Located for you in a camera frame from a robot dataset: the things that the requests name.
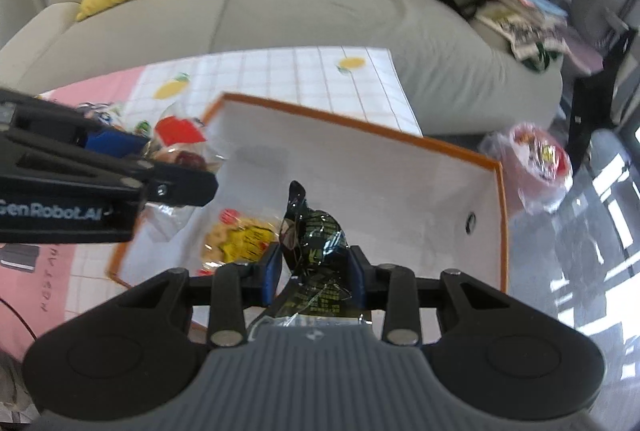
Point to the white blue chips bag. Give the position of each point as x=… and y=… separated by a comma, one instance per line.
x=109, y=114

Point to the red plastic snack bag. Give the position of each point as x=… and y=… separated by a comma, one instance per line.
x=537, y=172

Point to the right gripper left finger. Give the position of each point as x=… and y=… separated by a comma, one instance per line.
x=233, y=288

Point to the grey office chair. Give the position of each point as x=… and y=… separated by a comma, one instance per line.
x=606, y=98

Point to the black snack packet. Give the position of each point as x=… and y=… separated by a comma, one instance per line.
x=318, y=292

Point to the pink white patterned tablecloth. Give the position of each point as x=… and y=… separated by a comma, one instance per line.
x=41, y=287

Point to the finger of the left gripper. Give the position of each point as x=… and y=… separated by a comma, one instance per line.
x=62, y=123
x=36, y=168

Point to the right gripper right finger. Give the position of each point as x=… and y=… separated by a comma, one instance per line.
x=394, y=290

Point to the orange white storage box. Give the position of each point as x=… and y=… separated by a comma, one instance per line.
x=414, y=202

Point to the yellow cookie packet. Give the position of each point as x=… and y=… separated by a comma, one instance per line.
x=236, y=237

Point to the beige sofa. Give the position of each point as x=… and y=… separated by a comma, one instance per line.
x=459, y=76

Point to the clear pastry snack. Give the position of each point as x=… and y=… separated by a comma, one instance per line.
x=178, y=140

